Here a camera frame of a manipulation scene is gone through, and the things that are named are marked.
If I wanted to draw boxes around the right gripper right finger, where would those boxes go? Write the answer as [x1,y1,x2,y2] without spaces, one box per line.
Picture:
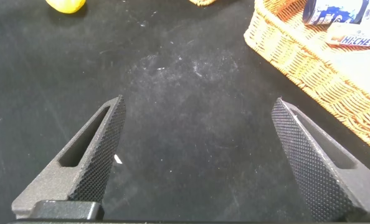
[271,96,370,222]

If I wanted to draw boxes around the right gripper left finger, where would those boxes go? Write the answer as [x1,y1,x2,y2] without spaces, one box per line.
[11,95,126,220]

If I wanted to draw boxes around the yellow lemon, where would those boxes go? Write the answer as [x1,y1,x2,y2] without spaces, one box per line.
[44,0,87,14]

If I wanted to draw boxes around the black table cloth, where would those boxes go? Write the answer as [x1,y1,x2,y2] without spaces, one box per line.
[0,0,370,224]

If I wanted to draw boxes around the red white candy pack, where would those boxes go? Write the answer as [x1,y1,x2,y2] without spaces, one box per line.
[325,23,370,49]

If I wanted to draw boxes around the blue can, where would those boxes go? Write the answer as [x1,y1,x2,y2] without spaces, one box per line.
[302,0,370,26]

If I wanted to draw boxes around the wicker basket brown handles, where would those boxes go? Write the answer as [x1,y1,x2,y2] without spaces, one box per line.
[187,0,219,7]
[243,0,370,158]

